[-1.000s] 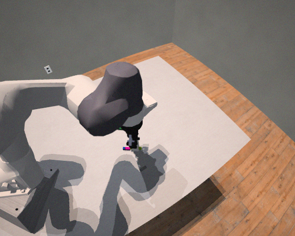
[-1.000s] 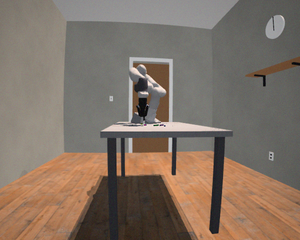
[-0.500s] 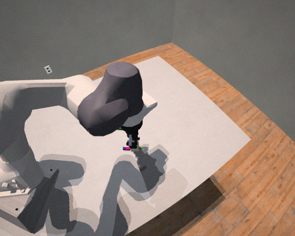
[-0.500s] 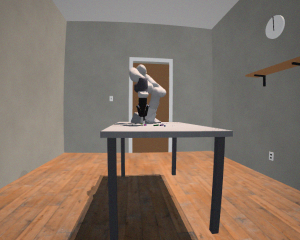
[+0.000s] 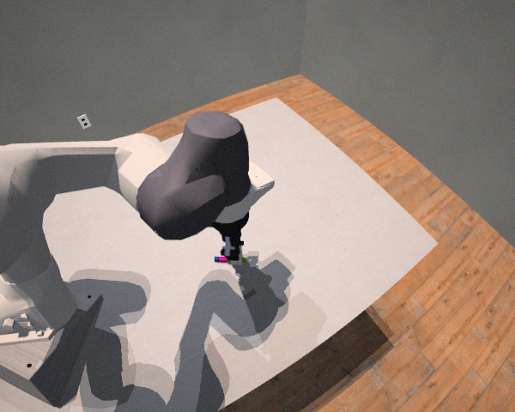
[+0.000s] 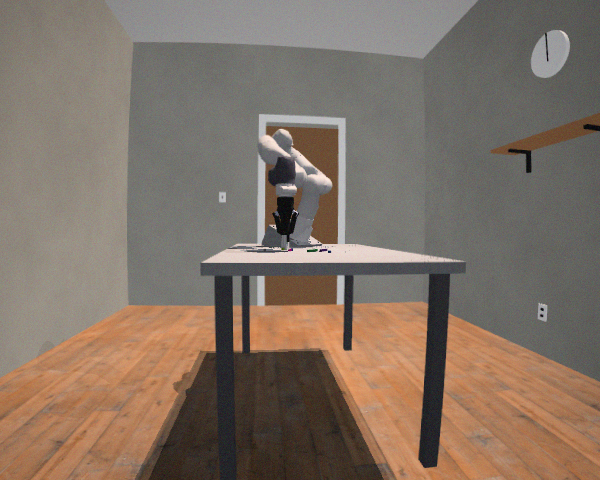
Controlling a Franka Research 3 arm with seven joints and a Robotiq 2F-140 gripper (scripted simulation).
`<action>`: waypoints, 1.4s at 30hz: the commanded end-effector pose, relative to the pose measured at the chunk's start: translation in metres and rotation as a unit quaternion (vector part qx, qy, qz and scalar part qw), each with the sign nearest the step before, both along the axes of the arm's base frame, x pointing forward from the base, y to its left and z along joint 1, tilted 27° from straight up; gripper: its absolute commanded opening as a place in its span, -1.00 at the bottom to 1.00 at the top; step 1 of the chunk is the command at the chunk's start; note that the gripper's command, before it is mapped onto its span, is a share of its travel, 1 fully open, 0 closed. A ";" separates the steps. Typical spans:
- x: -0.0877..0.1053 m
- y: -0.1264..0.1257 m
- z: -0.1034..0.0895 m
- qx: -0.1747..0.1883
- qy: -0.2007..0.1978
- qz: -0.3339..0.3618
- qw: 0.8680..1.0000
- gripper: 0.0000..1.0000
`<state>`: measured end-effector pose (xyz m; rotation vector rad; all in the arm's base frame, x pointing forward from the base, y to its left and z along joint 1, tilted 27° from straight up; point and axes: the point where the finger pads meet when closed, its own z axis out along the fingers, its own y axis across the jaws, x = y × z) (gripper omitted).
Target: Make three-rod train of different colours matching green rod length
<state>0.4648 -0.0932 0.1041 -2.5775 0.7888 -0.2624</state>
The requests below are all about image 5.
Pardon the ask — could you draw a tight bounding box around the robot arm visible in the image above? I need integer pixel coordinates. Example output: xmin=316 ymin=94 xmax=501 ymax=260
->
xmin=0 ymin=111 xmax=275 ymax=346

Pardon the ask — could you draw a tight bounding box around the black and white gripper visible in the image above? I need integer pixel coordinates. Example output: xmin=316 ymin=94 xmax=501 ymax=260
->
xmin=212 ymin=212 xmax=249 ymax=265

